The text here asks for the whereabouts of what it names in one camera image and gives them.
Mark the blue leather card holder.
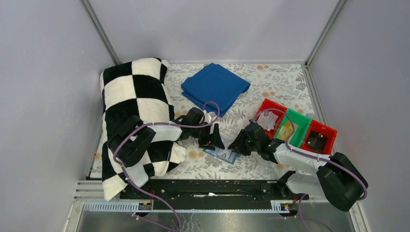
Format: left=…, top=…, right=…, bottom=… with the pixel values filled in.
left=203, top=148, right=240, bottom=164

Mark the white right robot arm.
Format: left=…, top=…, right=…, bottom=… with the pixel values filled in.
left=228, top=123, right=368, bottom=212

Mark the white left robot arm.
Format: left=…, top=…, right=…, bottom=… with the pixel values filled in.
left=107, top=108, right=225, bottom=187

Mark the gold card in green bin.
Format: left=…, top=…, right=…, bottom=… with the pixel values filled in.
left=277, top=121, right=293, bottom=141

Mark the dark card in red bin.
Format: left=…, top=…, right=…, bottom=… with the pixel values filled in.
left=306, top=131, right=328, bottom=153

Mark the folded blue cloth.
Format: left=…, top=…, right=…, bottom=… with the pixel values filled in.
left=181, top=63, right=250, bottom=117

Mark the green bin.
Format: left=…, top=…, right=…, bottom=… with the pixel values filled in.
left=274, top=109, right=312, bottom=147

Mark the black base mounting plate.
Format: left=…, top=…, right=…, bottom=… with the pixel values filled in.
left=119, top=178, right=310, bottom=211

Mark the floral table mat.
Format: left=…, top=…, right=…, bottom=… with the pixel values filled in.
left=90, top=62, right=334, bottom=181

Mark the black white checkered pillow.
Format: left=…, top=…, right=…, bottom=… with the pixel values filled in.
left=100, top=58, right=175, bottom=201

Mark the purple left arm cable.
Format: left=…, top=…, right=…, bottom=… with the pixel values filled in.
left=112, top=101, right=221, bottom=232

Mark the white slotted cable duct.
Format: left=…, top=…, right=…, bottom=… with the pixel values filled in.
left=84, top=201, right=291, bottom=213

